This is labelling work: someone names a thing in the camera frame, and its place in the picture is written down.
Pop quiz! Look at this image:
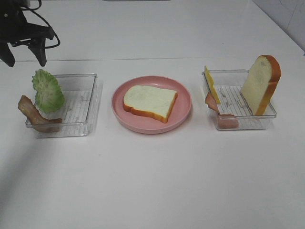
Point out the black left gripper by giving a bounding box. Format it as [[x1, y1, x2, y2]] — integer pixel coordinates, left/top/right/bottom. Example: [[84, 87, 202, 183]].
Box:
[[0, 0, 54, 67]]

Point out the green lettuce leaf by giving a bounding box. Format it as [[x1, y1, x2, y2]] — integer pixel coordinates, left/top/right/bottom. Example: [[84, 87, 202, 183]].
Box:
[[32, 69, 65, 114]]

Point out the bread slice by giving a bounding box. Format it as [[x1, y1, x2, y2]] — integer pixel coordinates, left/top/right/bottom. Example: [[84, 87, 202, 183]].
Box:
[[241, 55, 281, 115], [123, 85, 178, 123]]

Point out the yellow cheese slice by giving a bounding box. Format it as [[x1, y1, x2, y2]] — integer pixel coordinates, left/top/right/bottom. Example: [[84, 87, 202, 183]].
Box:
[[204, 66, 221, 104]]

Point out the clear left plastic tray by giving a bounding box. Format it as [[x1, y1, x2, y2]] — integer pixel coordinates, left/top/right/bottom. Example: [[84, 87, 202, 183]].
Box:
[[25, 73, 103, 138]]

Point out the clear plastic tray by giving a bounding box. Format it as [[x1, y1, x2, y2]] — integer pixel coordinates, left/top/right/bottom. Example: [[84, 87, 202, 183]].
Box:
[[25, 73, 103, 138], [208, 69, 277, 130]]

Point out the pink round plate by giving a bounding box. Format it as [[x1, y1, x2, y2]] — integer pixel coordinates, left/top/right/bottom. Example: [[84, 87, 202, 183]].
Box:
[[112, 76, 192, 134]]

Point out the clear right plastic tray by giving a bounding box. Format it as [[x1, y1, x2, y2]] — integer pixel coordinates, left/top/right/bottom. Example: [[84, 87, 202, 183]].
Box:
[[208, 69, 277, 130]]

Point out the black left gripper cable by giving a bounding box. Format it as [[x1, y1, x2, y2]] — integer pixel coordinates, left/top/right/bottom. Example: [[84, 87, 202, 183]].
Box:
[[20, 0, 61, 50]]

